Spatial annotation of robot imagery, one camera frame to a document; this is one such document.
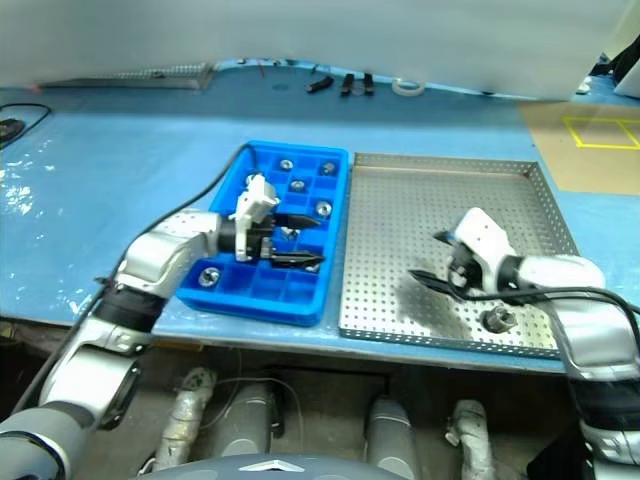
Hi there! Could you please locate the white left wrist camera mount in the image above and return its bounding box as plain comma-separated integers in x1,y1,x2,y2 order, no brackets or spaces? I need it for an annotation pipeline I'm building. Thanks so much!
229,172,281,264

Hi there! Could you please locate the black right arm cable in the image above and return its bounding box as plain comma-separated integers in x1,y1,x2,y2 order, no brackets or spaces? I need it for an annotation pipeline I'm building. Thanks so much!
464,285,640,317

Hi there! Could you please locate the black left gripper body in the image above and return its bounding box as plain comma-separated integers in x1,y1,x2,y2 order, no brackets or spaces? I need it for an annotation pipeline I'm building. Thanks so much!
248,212,280,262

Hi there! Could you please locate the blue compartment tray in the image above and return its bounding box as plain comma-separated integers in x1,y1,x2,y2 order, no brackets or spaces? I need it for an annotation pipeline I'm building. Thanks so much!
173,140,350,329

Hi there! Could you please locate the brown cardboard sheet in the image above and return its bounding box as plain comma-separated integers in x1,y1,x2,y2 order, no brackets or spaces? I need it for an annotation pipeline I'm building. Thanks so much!
517,102,640,195

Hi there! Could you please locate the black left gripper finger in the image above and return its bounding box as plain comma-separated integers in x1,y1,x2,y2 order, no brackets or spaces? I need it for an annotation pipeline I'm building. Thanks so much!
273,213,320,231
269,251,326,272

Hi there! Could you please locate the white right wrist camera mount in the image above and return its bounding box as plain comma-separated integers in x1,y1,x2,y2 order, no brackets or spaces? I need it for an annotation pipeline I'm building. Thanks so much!
452,207,516,294

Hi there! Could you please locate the long perforated metal tray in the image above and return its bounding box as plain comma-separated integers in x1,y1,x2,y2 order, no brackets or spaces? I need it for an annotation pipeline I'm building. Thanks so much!
39,62,216,91

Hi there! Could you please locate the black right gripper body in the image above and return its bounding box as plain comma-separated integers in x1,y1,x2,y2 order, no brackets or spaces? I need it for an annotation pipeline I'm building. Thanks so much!
447,243,482,292

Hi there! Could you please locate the dark grey rounded robot body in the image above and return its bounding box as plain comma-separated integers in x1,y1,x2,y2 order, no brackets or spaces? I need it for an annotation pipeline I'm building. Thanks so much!
164,452,419,480

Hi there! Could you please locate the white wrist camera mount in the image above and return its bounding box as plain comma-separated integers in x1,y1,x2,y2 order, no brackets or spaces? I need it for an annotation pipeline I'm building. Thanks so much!
229,172,281,264
452,207,516,294

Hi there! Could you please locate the silver foil wrapped tube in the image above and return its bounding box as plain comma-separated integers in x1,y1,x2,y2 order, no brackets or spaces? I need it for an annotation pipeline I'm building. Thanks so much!
446,398,497,480
151,366,217,472

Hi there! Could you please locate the grey rounded cylinder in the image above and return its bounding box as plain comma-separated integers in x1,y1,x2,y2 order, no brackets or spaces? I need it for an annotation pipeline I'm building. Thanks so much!
366,396,417,471
224,383,277,457

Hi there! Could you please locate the thin black cable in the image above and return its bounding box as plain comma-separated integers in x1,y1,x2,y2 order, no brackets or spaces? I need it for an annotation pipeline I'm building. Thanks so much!
0,103,54,151

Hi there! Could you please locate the white tape roll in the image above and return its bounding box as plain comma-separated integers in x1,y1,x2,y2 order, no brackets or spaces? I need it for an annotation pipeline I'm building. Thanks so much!
391,78,427,98

